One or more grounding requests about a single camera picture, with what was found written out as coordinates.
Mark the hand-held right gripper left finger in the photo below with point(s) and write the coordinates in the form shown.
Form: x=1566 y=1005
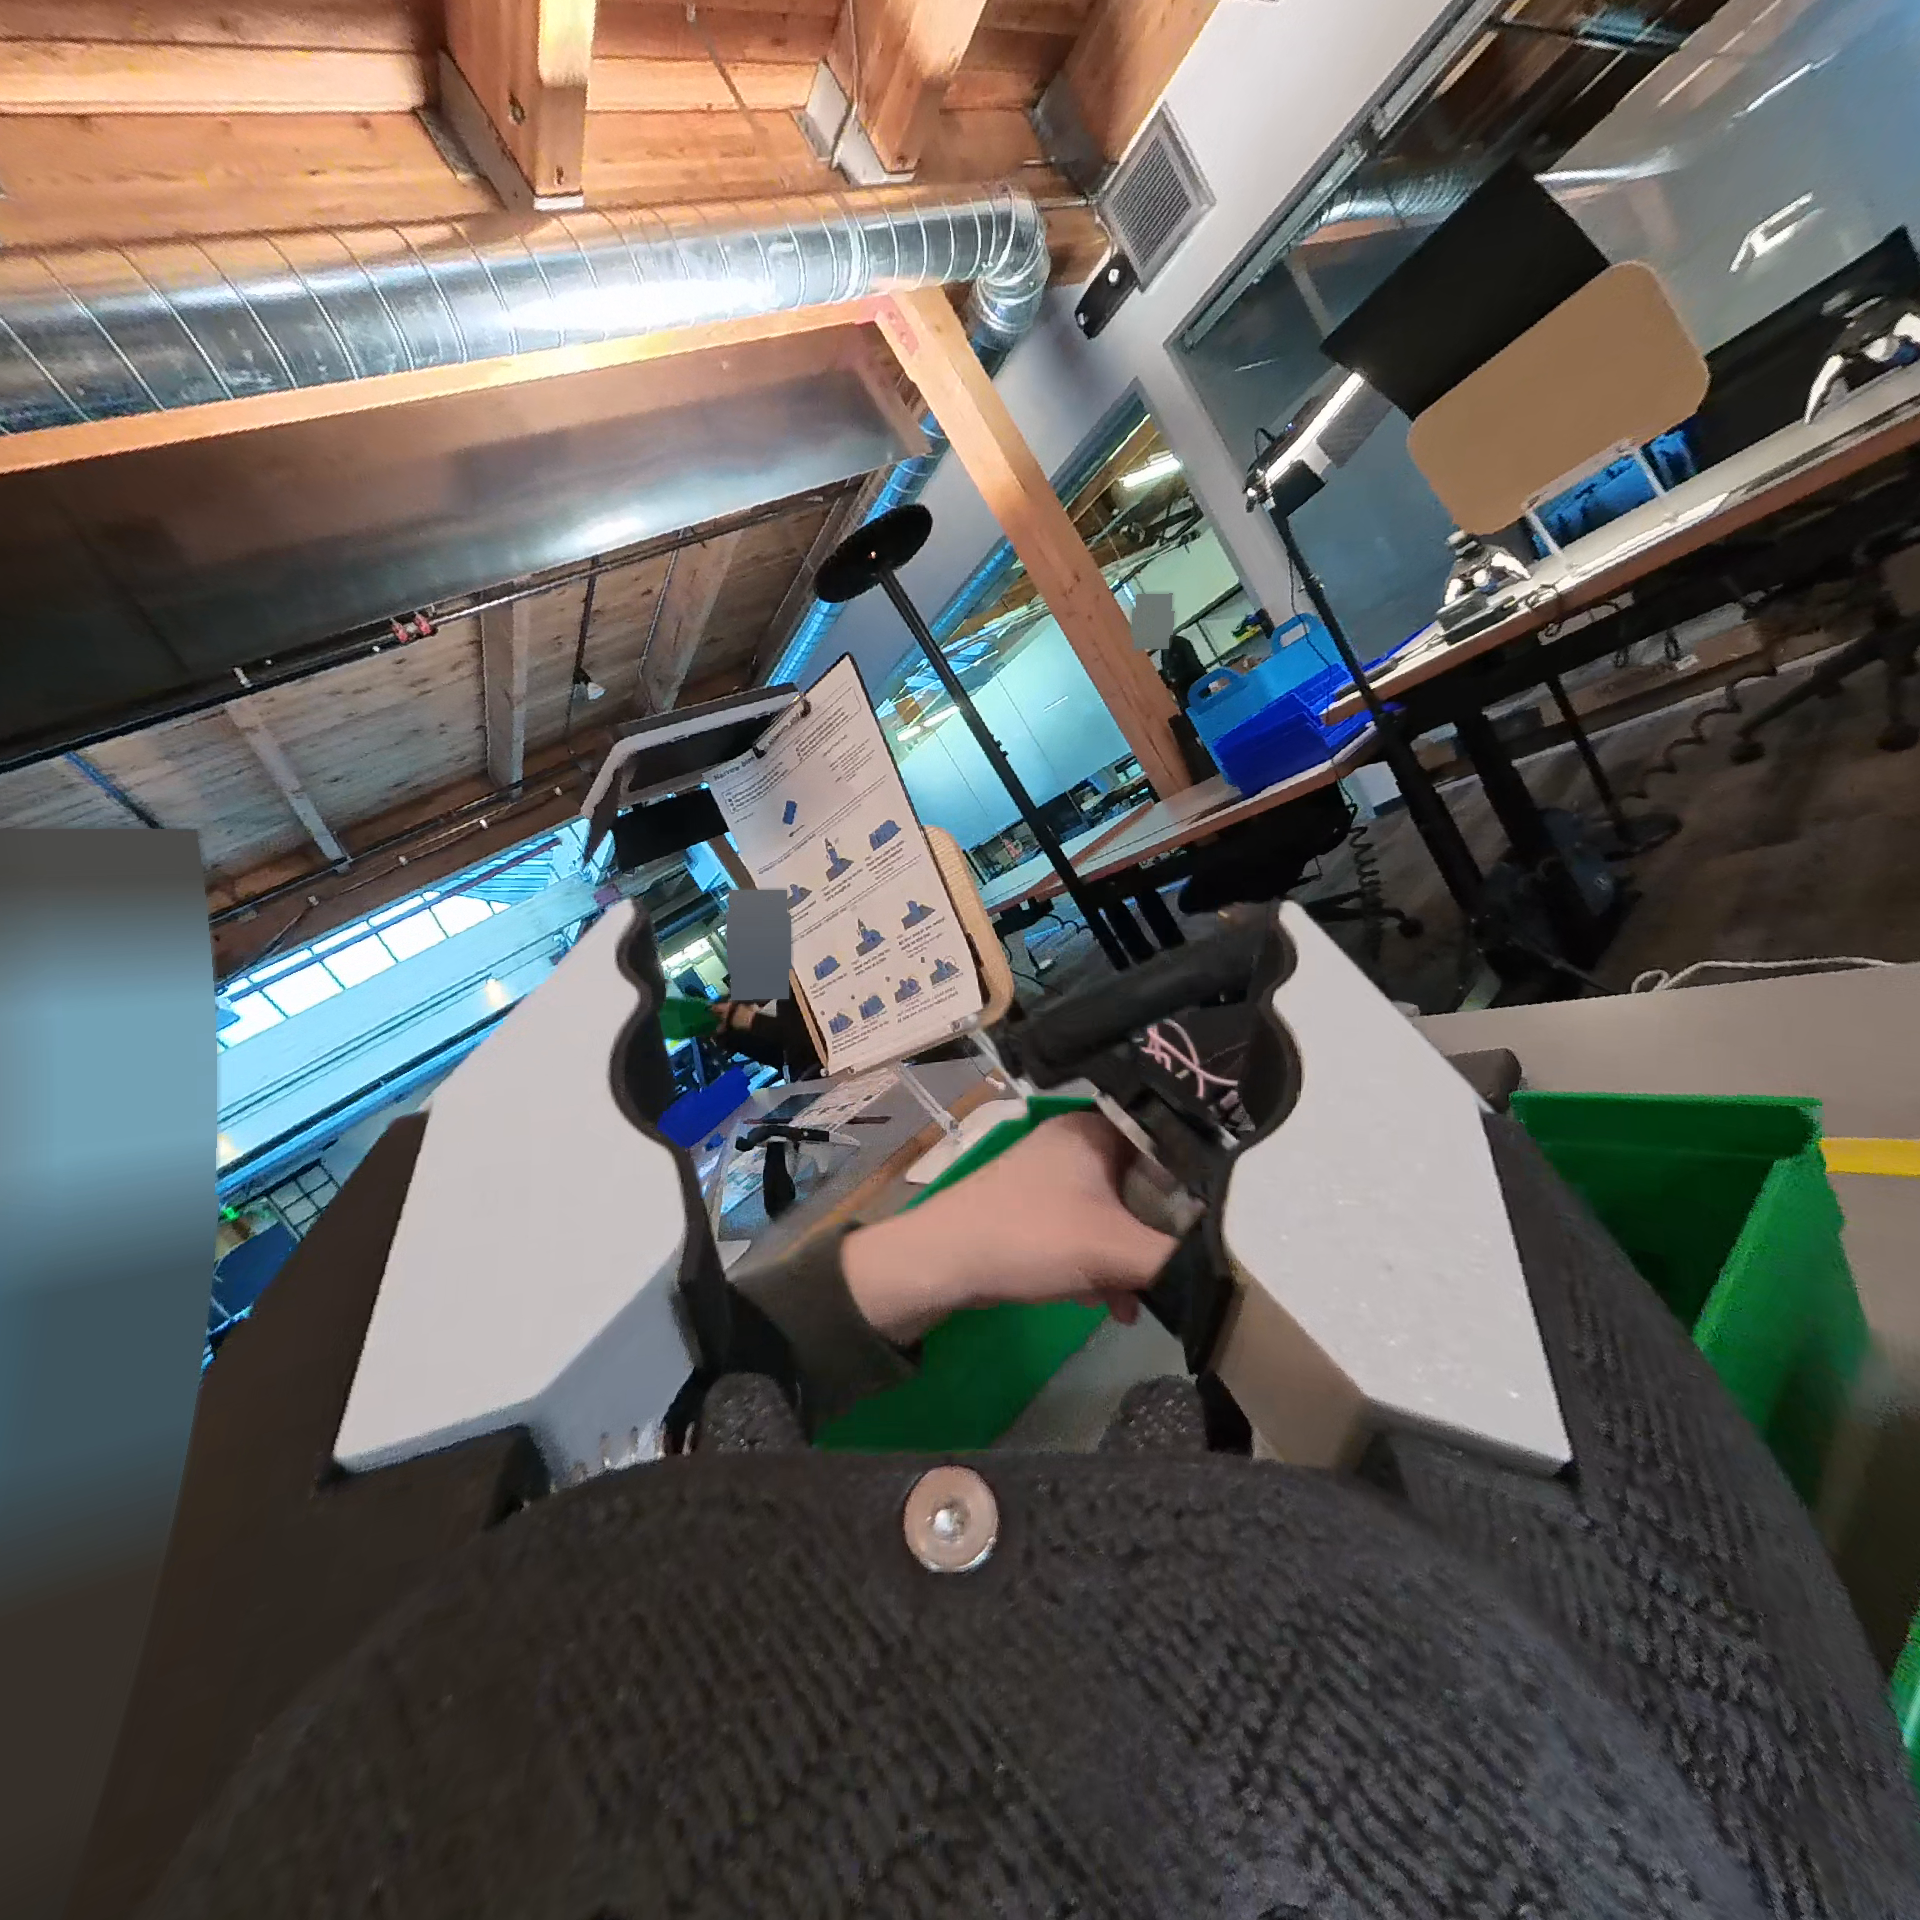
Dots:
x=512 y=1200

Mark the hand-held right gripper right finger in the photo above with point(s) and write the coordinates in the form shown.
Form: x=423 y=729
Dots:
x=1395 y=1200

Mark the green plastic bin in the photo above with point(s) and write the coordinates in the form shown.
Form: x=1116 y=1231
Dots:
x=1771 y=1290
x=975 y=1372

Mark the stack of blue bins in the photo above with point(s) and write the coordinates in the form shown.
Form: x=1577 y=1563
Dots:
x=1275 y=705

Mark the person's left hand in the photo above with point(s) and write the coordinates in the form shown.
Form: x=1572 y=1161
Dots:
x=1020 y=1231

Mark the black office chair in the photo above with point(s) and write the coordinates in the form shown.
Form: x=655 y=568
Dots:
x=1275 y=853

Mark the wooden top office desk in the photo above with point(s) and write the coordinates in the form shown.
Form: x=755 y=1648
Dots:
x=1724 y=520
x=1199 y=810

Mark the wooden board instruction sheet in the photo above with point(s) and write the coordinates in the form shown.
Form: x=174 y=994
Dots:
x=842 y=870

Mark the white framed screen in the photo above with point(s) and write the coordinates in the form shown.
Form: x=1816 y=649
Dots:
x=688 y=766

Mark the yellow tape strip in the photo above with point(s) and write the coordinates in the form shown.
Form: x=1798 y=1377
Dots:
x=1874 y=1158

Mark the black light stand tripod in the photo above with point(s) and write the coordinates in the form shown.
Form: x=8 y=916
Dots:
x=1290 y=474

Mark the black floor lamp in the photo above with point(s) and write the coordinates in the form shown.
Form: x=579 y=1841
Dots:
x=875 y=551

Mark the blank tan wooden board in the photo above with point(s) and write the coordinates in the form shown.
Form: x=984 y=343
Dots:
x=1559 y=398

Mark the white black robot claw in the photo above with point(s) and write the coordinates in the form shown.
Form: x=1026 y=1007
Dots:
x=1867 y=354

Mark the wall vent grille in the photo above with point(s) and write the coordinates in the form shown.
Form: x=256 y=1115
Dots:
x=1159 y=196

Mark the silver air duct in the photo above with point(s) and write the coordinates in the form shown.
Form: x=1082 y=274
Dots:
x=449 y=300

